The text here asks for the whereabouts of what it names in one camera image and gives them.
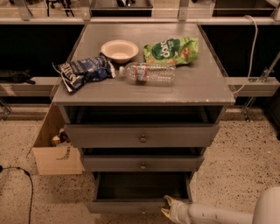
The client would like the blue chip bag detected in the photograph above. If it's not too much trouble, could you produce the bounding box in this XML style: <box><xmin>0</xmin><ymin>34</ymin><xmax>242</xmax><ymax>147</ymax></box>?
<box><xmin>52</xmin><ymin>55</ymin><xmax>116</xmax><ymax>93</ymax></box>

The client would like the grey wooden drawer cabinet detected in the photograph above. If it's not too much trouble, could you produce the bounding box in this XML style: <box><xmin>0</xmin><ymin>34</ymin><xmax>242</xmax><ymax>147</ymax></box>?
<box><xmin>52</xmin><ymin>22</ymin><xmax>236</xmax><ymax>176</ymax></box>

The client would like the metal rail bracket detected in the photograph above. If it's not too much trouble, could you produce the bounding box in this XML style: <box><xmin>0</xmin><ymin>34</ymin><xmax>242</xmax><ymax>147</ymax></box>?
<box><xmin>241</xmin><ymin>51</ymin><xmax>280</xmax><ymax>123</ymax></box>

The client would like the grey drawer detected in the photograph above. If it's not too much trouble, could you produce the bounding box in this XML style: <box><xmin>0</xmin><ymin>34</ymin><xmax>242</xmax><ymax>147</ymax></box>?
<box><xmin>81</xmin><ymin>155</ymin><xmax>204</xmax><ymax>172</ymax></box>
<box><xmin>65</xmin><ymin>124</ymin><xmax>220</xmax><ymax>148</ymax></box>
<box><xmin>86</xmin><ymin>171</ymin><xmax>192</xmax><ymax>214</ymax></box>

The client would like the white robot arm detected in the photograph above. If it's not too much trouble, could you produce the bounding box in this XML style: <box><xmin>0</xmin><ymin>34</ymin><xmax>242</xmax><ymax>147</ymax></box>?
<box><xmin>161</xmin><ymin>186</ymin><xmax>280</xmax><ymax>224</ymax></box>

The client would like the grey bottom drawer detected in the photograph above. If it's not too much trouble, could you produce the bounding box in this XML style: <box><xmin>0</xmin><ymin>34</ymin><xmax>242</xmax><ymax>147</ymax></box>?
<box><xmin>86</xmin><ymin>171</ymin><xmax>192</xmax><ymax>214</ymax></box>

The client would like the green snack bag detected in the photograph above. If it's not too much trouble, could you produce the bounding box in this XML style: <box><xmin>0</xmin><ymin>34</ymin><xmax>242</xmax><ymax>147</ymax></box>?
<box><xmin>143</xmin><ymin>37</ymin><xmax>199</xmax><ymax>65</ymax></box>

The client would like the white hanging cable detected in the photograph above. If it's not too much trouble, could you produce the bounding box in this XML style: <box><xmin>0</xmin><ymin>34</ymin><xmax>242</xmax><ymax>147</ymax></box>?
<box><xmin>232</xmin><ymin>14</ymin><xmax>259</xmax><ymax>95</ymax></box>

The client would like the grey top drawer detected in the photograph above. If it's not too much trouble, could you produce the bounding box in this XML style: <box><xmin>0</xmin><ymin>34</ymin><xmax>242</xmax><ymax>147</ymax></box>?
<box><xmin>65</xmin><ymin>124</ymin><xmax>220</xmax><ymax>148</ymax></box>

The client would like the black object on ledge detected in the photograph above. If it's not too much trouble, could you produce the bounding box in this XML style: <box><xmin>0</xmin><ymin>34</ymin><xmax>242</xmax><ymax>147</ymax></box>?
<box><xmin>0</xmin><ymin>69</ymin><xmax>36</xmax><ymax>85</ymax></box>

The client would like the black floor cable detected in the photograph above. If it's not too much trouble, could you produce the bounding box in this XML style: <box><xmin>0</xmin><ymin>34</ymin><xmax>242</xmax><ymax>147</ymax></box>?
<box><xmin>0</xmin><ymin>164</ymin><xmax>34</xmax><ymax>224</ymax></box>

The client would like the clear plastic water bottle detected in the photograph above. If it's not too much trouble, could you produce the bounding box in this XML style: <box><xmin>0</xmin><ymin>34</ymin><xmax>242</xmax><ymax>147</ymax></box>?
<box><xmin>119</xmin><ymin>62</ymin><xmax>176</xmax><ymax>86</ymax></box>

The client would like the grey middle drawer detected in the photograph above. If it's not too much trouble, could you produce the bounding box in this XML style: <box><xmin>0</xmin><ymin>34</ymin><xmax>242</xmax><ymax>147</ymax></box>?
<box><xmin>81</xmin><ymin>155</ymin><xmax>204</xmax><ymax>172</ymax></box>

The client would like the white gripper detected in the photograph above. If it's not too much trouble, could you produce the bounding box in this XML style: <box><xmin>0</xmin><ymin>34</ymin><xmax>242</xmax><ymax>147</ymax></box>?
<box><xmin>161</xmin><ymin>195</ymin><xmax>192</xmax><ymax>224</ymax></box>

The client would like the cardboard box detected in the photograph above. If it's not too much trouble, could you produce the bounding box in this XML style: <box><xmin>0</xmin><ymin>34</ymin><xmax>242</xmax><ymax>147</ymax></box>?
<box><xmin>31</xmin><ymin>104</ymin><xmax>83</xmax><ymax>175</ymax></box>

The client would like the white paper bowl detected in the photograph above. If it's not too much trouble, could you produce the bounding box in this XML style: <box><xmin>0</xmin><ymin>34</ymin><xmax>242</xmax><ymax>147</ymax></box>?
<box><xmin>101</xmin><ymin>39</ymin><xmax>138</xmax><ymax>64</ymax></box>

